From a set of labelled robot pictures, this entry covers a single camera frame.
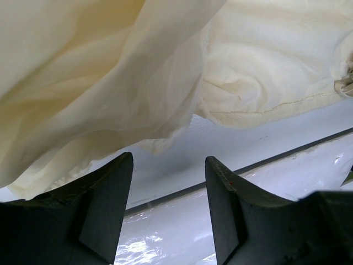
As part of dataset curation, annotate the cream yellow jacket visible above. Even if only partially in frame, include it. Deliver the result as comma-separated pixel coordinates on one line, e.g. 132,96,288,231
1,1,352,200

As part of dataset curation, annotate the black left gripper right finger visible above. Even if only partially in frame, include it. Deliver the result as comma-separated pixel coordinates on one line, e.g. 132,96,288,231
205,157,352,264

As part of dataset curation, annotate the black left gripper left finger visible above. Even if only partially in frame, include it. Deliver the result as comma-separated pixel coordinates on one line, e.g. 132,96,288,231
1,152,133,264

